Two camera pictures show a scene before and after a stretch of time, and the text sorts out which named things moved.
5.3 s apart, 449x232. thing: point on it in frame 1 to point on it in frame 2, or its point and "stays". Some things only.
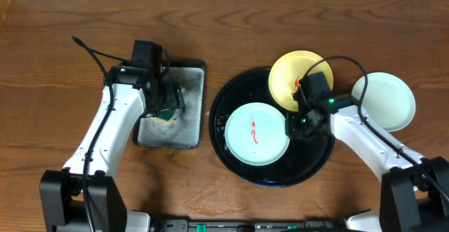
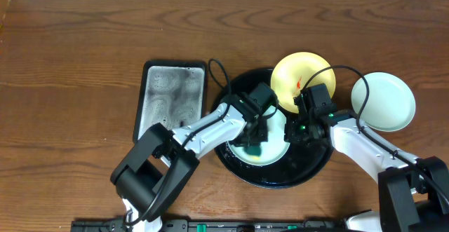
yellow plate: x=286 y=73 stays
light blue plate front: x=255 y=134 stays
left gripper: x=175 y=96 to x=264 y=129
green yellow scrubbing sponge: x=168 y=115 to x=253 y=151
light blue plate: x=386 y=99 stays
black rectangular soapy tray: x=187 y=130 stays
